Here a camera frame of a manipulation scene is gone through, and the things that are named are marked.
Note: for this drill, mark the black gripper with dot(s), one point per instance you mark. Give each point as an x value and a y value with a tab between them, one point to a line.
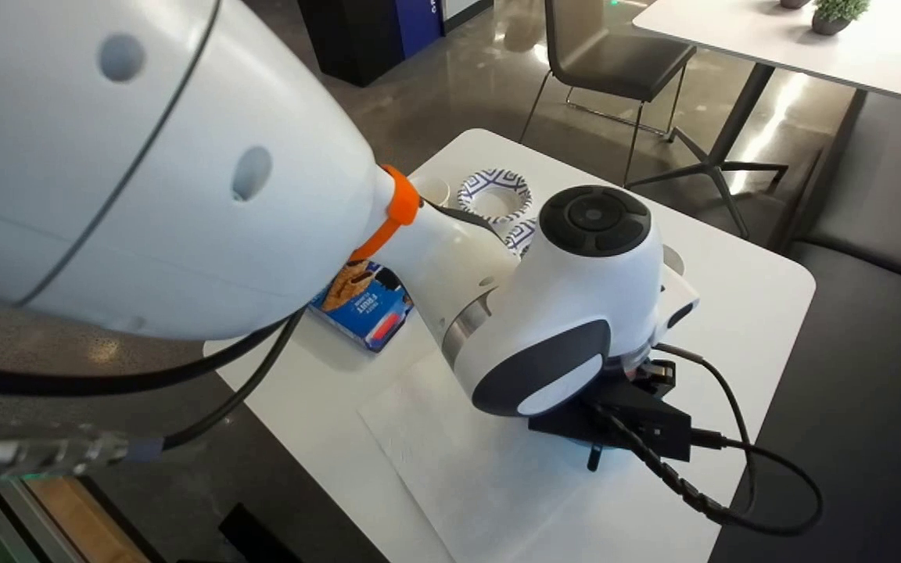
653	372

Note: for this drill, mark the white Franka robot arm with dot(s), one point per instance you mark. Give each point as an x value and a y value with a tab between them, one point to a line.
159	157

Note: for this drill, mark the small patterned saucer bowl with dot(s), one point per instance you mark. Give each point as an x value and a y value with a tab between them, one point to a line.
521	238
494	189

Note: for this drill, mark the white paper sheet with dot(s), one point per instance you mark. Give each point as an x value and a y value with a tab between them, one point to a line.
470	469

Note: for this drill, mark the dark bench sofa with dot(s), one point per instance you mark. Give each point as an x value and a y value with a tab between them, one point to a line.
867	345

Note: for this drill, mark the blue cardboard box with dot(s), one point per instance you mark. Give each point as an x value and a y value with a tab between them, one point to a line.
377	315

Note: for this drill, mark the dark metal-legged chair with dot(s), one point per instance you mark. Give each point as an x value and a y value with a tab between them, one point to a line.
617	57

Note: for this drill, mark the white side table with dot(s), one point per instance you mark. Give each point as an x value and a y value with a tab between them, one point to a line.
889	48

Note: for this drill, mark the green potted plant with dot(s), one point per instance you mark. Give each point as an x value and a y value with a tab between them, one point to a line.
836	14

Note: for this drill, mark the black table base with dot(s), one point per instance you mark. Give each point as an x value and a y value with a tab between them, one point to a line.
252	536

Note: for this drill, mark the black and blue cabinet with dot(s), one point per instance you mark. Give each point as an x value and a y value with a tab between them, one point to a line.
367	36

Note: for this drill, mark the wooden shelf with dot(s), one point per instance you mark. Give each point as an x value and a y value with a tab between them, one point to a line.
86	521

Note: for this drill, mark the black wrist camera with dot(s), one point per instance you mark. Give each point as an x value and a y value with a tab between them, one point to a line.
617	424

